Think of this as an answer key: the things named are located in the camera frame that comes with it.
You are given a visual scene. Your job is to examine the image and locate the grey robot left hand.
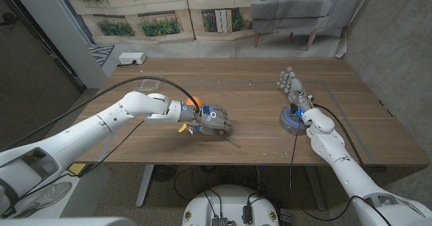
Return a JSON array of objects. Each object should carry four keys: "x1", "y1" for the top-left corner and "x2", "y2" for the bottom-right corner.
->
[{"x1": 178, "y1": 103, "x2": 233, "y2": 136}]

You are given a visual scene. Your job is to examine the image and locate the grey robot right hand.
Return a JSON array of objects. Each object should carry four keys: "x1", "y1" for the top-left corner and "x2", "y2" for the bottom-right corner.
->
[{"x1": 276, "y1": 67, "x2": 315, "y2": 111}]

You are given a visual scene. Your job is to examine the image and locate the grey yellow handled scissors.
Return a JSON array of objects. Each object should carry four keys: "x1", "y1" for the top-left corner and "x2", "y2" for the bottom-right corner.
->
[{"x1": 198, "y1": 124, "x2": 241, "y2": 148}]

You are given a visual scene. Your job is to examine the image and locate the clear plastic clamshell container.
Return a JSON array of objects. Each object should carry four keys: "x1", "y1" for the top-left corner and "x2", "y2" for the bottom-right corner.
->
[{"x1": 134, "y1": 79, "x2": 161, "y2": 92}]

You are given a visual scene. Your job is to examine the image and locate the orange fruit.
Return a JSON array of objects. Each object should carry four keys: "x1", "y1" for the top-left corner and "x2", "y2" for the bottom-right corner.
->
[{"x1": 185, "y1": 96, "x2": 204, "y2": 108}]

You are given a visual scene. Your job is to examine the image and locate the grey blue tape roll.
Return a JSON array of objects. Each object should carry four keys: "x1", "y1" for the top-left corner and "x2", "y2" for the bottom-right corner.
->
[{"x1": 279, "y1": 104, "x2": 308, "y2": 136}]

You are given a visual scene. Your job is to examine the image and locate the printed patio backdrop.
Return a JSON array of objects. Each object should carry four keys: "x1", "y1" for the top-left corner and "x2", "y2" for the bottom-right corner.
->
[{"x1": 60, "y1": 0, "x2": 367, "y2": 59}]

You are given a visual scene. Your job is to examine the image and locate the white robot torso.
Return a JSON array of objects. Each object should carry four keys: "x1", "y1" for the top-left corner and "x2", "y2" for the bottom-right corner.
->
[{"x1": 182, "y1": 184, "x2": 280, "y2": 226}]

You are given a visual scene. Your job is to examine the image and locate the grey table leg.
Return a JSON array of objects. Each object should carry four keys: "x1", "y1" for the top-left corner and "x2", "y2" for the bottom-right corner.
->
[
  {"x1": 305, "y1": 165, "x2": 327, "y2": 210},
  {"x1": 136, "y1": 164, "x2": 155, "y2": 208}
]

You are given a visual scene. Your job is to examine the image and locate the white power strip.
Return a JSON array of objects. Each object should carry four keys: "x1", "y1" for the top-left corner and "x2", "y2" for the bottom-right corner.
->
[{"x1": 118, "y1": 52, "x2": 147, "y2": 65}]

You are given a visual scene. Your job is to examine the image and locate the black adapter on torso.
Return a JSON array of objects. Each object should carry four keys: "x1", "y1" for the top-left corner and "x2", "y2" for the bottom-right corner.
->
[{"x1": 242, "y1": 204, "x2": 253, "y2": 225}]

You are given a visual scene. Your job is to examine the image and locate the grey sneaker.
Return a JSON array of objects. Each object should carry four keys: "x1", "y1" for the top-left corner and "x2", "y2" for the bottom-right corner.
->
[{"x1": 13, "y1": 181, "x2": 73, "y2": 219}]

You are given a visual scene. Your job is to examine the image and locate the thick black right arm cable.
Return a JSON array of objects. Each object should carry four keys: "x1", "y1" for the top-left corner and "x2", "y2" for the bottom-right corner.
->
[{"x1": 313, "y1": 103, "x2": 368, "y2": 171}]

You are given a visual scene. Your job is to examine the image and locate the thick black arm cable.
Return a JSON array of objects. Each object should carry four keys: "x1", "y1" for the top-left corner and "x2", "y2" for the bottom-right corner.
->
[
  {"x1": 313, "y1": 103, "x2": 368, "y2": 171},
  {"x1": 0, "y1": 76, "x2": 202, "y2": 152}
]

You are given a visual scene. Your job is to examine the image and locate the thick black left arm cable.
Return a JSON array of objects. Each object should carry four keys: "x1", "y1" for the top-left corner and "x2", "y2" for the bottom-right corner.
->
[{"x1": 0, "y1": 76, "x2": 202, "y2": 152}]

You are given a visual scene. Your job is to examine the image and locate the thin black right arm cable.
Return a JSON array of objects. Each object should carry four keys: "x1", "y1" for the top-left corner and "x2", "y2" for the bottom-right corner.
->
[{"x1": 289, "y1": 131, "x2": 301, "y2": 193}]

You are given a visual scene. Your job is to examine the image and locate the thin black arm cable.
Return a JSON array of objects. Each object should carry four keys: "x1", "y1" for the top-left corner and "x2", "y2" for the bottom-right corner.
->
[
  {"x1": 289, "y1": 131, "x2": 301, "y2": 193},
  {"x1": 16, "y1": 120, "x2": 146, "y2": 200}
]

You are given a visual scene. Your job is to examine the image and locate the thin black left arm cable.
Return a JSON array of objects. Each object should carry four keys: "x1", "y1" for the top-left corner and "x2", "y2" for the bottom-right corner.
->
[{"x1": 16, "y1": 120, "x2": 146, "y2": 200}]

